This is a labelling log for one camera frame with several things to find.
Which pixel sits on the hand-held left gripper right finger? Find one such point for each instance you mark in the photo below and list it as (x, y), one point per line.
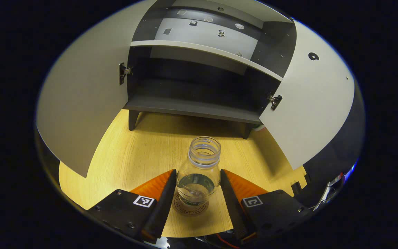
(233, 207)

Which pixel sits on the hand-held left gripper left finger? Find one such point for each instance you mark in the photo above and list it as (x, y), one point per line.
(159, 211)

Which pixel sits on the round brown coaster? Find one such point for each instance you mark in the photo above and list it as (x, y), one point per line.
(188, 211)

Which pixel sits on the clear plastic bottle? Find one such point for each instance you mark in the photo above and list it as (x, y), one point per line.
(199, 173)

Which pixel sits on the white cabinet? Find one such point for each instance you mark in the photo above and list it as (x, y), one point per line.
(192, 107)

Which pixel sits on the white cabinet door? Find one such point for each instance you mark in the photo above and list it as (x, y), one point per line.
(309, 110)
(81, 103)

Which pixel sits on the metal door hinge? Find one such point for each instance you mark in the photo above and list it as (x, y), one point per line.
(275, 101)
(123, 73)

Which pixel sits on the small black block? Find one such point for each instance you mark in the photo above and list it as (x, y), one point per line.
(296, 188)

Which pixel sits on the green white small object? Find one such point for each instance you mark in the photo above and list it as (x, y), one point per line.
(259, 128)

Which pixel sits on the black backdrop cloth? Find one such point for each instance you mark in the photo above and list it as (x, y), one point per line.
(340, 145)

